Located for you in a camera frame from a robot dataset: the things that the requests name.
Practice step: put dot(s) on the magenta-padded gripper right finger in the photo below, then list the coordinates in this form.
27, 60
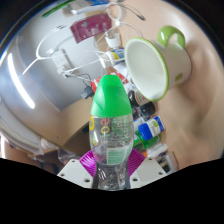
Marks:
150, 170

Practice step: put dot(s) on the maroon pouch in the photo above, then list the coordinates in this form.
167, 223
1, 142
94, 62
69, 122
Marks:
90, 26

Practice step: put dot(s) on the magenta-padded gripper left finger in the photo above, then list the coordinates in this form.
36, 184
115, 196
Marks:
75, 173

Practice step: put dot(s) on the green mouthwash bottle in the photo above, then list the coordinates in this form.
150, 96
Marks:
148, 143

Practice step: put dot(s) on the clear bottle with green cap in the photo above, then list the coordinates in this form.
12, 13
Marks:
110, 100

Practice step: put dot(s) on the black power adapter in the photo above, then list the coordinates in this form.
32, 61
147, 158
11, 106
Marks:
87, 92

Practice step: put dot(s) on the white power adapter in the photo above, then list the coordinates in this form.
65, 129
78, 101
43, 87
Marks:
113, 41

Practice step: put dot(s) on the black capped bottle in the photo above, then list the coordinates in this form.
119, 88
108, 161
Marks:
145, 109

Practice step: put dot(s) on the small blue and white bottle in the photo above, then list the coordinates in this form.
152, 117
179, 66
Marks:
151, 127

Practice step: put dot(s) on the white blue-labelled pill bottle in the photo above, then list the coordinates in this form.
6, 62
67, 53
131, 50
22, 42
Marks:
117, 56

